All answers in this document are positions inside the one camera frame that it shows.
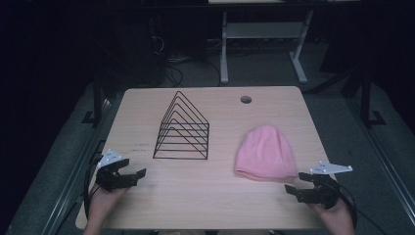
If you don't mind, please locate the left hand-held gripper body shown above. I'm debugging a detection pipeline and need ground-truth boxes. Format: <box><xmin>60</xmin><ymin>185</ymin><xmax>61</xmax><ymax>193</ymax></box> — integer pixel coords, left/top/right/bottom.
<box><xmin>95</xmin><ymin>149</ymin><xmax>132</xmax><ymax>193</ymax></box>

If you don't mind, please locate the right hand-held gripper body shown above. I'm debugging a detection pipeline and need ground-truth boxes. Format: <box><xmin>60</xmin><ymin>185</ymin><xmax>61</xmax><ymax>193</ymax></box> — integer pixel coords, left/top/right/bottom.
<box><xmin>297</xmin><ymin>160</ymin><xmax>354</xmax><ymax>211</ymax></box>

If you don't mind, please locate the pink knitted beanie hat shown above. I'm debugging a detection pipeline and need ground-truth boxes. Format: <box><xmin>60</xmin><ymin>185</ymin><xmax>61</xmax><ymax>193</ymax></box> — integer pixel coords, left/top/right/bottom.
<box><xmin>233</xmin><ymin>123</ymin><xmax>299</xmax><ymax>183</ymax></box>

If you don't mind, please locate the black wire file rack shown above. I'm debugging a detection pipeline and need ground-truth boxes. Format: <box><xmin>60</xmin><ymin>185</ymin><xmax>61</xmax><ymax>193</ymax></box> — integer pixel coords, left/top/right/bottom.
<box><xmin>152</xmin><ymin>90</ymin><xmax>210</xmax><ymax>161</ymax></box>

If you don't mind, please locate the person's left hand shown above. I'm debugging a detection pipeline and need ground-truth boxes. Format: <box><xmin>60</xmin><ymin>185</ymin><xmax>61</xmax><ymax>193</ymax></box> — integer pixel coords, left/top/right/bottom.
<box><xmin>87</xmin><ymin>182</ymin><xmax>131</xmax><ymax>230</ymax></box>

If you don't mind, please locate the person's right hand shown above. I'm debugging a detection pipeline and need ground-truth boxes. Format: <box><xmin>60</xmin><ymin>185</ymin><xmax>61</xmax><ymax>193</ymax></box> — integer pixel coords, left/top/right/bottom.
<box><xmin>308</xmin><ymin>197</ymin><xmax>356</xmax><ymax>235</ymax></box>

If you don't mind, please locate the dark metal stand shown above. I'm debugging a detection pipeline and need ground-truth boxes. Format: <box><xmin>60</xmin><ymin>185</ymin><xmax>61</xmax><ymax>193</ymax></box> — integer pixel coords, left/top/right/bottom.
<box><xmin>357</xmin><ymin>67</ymin><xmax>388</xmax><ymax>129</ymax></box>
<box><xmin>80</xmin><ymin>70</ymin><xmax>110</xmax><ymax>125</ymax></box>

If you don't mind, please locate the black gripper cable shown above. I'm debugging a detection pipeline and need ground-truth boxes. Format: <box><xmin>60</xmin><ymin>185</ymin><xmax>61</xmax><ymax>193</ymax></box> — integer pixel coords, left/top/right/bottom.
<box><xmin>83</xmin><ymin>156</ymin><xmax>103</xmax><ymax>220</ymax></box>
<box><xmin>338</xmin><ymin>184</ymin><xmax>390</xmax><ymax>235</ymax></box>

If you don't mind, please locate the aluminium floor rail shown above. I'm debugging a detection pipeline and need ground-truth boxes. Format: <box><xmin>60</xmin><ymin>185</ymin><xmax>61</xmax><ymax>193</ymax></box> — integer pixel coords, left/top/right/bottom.
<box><xmin>40</xmin><ymin>97</ymin><xmax>114</xmax><ymax>235</ymax></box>
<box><xmin>346</xmin><ymin>97</ymin><xmax>415</xmax><ymax>226</ymax></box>

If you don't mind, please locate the tangle of floor cables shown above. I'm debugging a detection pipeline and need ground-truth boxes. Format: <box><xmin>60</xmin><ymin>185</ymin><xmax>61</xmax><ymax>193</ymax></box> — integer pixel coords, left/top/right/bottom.
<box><xmin>150</xmin><ymin>34</ymin><xmax>223</xmax><ymax>88</ymax></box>

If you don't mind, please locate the white metal desk frame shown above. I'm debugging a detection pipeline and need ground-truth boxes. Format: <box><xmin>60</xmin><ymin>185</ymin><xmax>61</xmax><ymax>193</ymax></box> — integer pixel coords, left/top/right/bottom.
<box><xmin>219</xmin><ymin>9</ymin><xmax>315</xmax><ymax>85</ymax></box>

